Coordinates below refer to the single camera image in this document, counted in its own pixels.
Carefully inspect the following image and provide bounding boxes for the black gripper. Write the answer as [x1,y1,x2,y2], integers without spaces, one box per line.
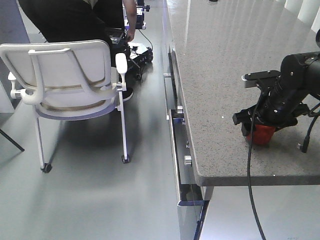
[232,76,310,137]

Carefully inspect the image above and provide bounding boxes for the blue device on floor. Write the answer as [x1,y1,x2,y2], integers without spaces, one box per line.
[122,0,150,30]

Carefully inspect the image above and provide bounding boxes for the white mesh office chair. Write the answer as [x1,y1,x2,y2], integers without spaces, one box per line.
[0,40,128,173]

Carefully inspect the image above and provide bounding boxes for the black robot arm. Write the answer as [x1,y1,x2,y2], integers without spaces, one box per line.
[232,51,320,137]

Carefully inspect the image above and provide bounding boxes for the grey stone counter island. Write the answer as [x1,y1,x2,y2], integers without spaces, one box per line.
[167,0,320,240]

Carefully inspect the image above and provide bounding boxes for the black camera cable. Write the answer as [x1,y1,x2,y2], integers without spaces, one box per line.
[246,92,267,240]

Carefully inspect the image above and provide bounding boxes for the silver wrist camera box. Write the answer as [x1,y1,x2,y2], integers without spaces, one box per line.
[241,70,281,88]

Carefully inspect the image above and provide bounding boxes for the person in black clothes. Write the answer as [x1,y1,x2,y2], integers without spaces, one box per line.
[18,0,138,102]

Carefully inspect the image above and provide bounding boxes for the black equipment on floor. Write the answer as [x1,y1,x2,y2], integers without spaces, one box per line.
[107,27,154,81]

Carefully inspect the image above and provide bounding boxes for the red yellow apple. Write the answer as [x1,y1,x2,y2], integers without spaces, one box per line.
[252,124,276,146]

